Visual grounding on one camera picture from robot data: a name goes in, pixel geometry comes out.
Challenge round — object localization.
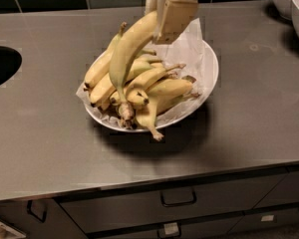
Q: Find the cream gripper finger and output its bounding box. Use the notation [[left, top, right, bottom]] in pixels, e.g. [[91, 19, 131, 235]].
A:
[[145, 0, 167, 17], [153, 0, 198, 45]]

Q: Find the left low yellow banana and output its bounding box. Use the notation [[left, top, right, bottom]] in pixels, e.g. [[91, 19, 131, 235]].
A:
[[89, 60, 151, 111]]

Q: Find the front yellow banana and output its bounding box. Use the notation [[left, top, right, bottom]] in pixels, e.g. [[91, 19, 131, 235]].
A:
[[136, 79, 192, 141]]

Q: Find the middle yellow banana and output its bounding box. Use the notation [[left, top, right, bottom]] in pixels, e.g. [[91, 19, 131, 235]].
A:
[[124, 64, 185, 107]]

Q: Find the bottom thin banana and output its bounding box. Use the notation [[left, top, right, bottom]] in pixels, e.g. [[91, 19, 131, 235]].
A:
[[156, 93, 199, 116]]

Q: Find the upper left yellow banana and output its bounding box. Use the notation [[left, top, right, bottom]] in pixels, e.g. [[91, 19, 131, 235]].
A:
[[84, 22, 127, 89]]

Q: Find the lower drawer with label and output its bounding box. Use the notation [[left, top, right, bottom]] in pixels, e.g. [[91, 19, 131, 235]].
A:
[[96, 216, 241, 239]]

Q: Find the left cabinet door handle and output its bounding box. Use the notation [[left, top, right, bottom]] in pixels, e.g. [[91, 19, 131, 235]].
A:
[[26, 200, 47, 223]]

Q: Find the centre drawer with handle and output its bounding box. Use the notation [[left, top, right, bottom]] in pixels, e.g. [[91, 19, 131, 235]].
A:
[[61, 170, 284, 233]]

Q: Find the large yellow-green banana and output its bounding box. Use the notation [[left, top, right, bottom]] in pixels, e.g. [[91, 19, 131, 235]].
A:
[[109, 11, 157, 120]]

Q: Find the white paper liner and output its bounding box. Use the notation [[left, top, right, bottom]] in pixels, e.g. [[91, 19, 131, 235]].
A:
[[75, 17, 211, 129]]

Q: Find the right drawer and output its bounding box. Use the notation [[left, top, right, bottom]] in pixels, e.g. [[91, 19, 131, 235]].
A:
[[256, 170, 299, 208]]

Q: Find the white oval bowl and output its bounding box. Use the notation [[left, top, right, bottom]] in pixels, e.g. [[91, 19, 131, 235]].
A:
[[83, 29, 220, 133]]

